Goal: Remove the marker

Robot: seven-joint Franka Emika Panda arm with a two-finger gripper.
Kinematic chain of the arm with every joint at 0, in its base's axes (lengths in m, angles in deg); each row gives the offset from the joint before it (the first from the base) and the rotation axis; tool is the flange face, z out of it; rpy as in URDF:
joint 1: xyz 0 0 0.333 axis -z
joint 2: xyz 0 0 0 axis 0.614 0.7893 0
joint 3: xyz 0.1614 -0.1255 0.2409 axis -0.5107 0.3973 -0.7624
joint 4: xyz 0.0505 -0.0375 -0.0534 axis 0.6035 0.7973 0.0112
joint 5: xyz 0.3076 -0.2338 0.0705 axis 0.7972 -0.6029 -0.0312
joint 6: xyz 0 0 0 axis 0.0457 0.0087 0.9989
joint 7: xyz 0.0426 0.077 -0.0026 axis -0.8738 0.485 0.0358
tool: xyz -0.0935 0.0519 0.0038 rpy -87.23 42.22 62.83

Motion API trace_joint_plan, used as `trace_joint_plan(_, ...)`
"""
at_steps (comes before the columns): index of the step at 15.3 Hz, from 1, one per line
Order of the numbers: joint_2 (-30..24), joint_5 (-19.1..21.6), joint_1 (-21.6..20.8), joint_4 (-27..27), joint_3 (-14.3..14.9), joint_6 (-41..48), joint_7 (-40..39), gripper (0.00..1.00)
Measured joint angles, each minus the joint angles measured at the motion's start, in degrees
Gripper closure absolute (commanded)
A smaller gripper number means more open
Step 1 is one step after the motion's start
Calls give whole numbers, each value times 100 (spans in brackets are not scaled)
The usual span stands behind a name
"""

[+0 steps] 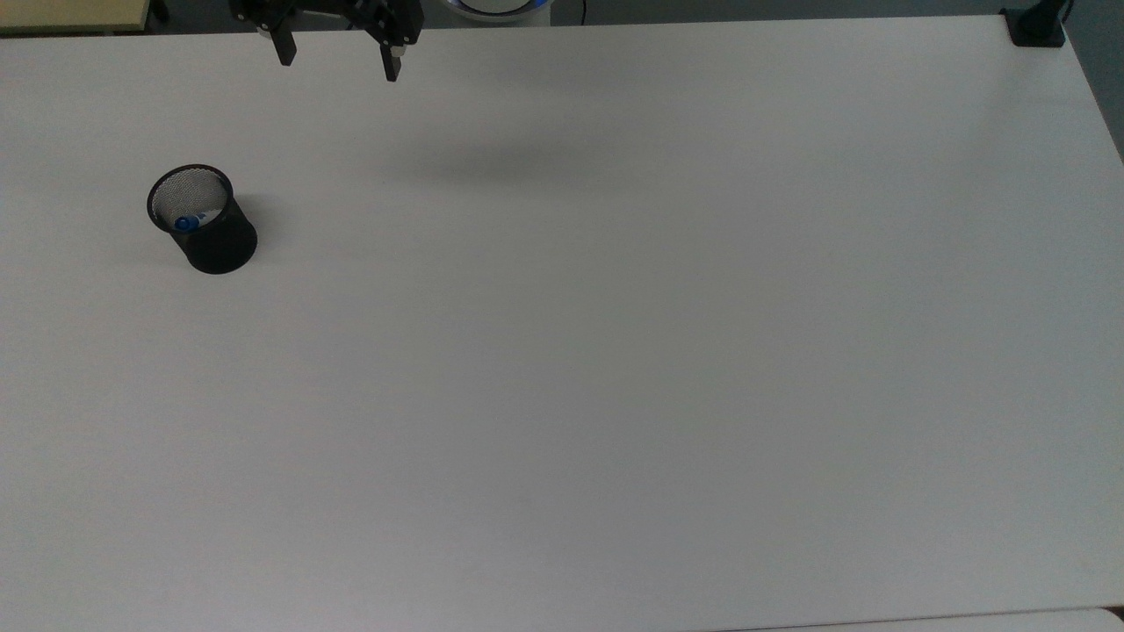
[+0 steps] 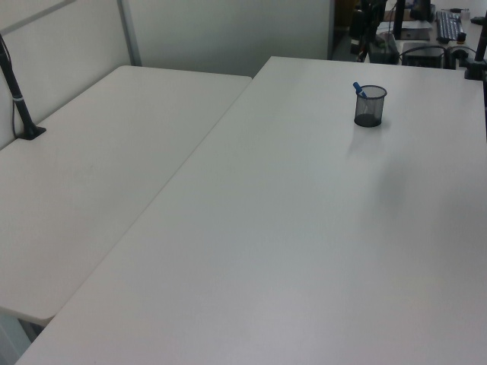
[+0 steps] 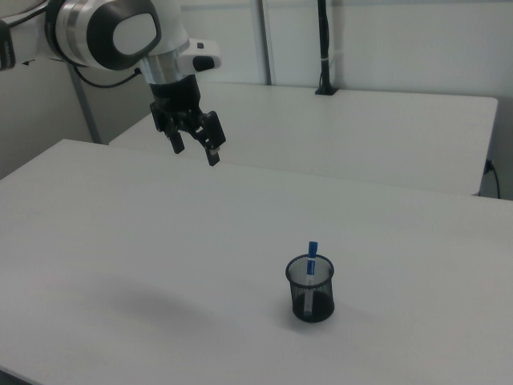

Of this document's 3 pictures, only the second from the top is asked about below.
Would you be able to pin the black pole with table clamp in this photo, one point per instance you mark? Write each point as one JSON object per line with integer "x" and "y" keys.
{"x": 477, "y": 66}

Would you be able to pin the black monitor stand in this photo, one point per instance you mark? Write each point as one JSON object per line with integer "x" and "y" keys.
{"x": 399, "y": 19}

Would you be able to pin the dark green equipment case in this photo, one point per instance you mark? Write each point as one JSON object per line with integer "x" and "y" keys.
{"x": 382, "y": 51}

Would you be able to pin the black mesh pen cup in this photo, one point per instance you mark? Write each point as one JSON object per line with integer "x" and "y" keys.
{"x": 368, "y": 112}

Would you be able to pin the black computer keyboard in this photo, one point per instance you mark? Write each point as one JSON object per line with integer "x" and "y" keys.
{"x": 448, "y": 26}

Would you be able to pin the blue and white marker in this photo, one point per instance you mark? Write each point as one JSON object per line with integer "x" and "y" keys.
{"x": 358, "y": 88}

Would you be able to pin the black electronics box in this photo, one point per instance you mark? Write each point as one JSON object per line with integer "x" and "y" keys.
{"x": 423, "y": 55}

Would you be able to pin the black camera pole with base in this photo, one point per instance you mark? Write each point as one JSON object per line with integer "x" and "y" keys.
{"x": 23, "y": 114}

